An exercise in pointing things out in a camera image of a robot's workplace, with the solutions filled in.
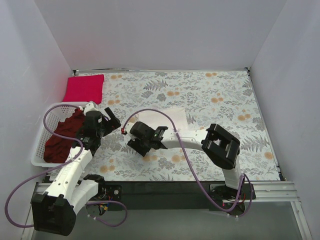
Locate white t shirt red print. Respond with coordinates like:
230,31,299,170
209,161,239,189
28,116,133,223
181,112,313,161
136,107,189,130

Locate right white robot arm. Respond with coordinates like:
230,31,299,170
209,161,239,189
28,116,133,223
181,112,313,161
122,121,245,199

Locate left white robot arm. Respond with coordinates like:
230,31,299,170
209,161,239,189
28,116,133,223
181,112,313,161
31,102,121,236

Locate folded pink t shirt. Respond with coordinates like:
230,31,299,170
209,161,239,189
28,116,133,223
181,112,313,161
62,74,105,104

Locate white plastic basket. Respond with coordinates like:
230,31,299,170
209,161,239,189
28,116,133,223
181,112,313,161
29,102,89,168

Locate dark red t shirt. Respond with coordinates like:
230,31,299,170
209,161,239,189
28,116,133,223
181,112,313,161
43,109,85,164

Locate floral table cloth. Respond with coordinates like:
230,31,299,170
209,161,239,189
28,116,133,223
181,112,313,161
84,71,280,181

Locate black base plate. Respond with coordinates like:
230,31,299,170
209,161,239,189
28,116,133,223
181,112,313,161
89,181,256,214

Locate aluminium frame rail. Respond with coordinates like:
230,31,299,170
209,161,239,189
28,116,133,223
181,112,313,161
31,181,301,205

